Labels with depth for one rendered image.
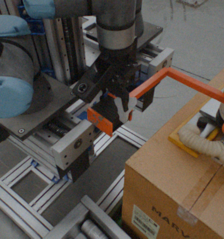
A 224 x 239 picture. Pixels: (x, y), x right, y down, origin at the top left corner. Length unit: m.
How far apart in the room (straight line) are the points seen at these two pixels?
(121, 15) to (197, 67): 2.31
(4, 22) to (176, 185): 0.57
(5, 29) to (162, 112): 1.74
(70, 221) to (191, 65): 2.11
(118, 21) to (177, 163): 0.43
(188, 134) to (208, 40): 2.56
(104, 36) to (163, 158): 0.40
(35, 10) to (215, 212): 0.58
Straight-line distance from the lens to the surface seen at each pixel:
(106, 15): 0.50
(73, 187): 1.55
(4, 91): 0.54
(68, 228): 1.04
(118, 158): 1.63
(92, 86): 0.54
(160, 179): 0.72
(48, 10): 0.48
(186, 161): 0.77
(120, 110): 0.62
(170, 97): 2.37
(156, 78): 0.78
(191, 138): 0.71
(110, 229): 1.02
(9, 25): 0.66
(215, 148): 0.70
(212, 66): 2.82
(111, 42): 0.52
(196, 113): 0.87
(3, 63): 0.55
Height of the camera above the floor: 1.56
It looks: 47 degrees down
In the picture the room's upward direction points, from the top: straight up
